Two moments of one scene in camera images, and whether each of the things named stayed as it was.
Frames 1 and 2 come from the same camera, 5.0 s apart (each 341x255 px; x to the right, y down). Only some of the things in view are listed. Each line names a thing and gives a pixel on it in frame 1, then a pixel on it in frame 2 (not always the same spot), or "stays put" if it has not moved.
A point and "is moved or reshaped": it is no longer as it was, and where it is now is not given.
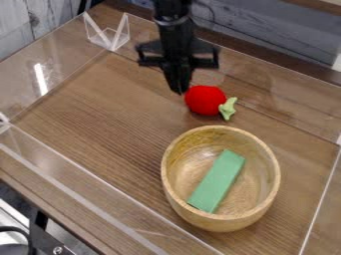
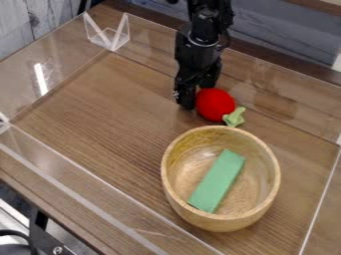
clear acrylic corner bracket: x=107 y=38 stays put
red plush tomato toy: x=207 y=101 is moved or reshaped
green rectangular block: x=210 y=188 stays put
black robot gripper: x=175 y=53 -> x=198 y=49
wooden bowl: x=186 y=161 stays put
